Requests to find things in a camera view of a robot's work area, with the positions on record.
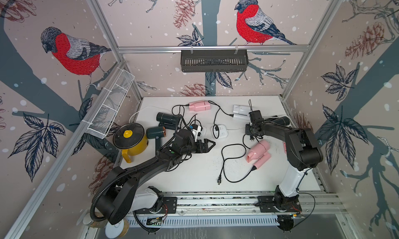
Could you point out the black hanging wall basket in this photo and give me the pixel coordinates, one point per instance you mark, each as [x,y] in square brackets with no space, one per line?
[214,61]

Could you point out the yellow pot with glass lid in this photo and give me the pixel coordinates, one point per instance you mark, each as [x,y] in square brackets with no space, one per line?
[131,139]

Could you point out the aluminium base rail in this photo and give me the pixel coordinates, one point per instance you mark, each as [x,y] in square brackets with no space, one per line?
[227,209]

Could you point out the white wire basket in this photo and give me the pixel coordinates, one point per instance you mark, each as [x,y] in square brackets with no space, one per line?
[100,125]

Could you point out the pink folding hair dryer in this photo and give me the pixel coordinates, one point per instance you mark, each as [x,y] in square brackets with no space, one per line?
[199,106]

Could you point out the dark green folding hair dryer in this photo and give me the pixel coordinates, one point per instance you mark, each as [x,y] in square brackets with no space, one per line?
[284,121]

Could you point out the white folding hair dryer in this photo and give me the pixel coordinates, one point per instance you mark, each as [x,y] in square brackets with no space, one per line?
[241,112]

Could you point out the green copper long hair dryer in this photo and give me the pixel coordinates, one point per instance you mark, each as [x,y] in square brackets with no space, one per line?
[156,133]

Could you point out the white power strip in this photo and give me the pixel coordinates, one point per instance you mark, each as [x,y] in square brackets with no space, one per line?
[219,131]

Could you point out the white lidded tin can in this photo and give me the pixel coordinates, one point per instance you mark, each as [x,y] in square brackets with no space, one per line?
[118,230]

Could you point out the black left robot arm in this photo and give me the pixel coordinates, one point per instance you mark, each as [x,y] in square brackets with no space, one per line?
[115,197]

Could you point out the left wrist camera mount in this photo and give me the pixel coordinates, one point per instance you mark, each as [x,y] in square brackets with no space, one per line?
[197,131]

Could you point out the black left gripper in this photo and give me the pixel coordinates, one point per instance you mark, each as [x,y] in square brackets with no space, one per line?
[205,149]

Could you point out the dark green small hair dryer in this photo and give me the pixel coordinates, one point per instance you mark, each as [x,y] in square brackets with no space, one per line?
[168,121]

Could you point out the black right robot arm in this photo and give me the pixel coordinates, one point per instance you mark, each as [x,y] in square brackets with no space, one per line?
[302,151]

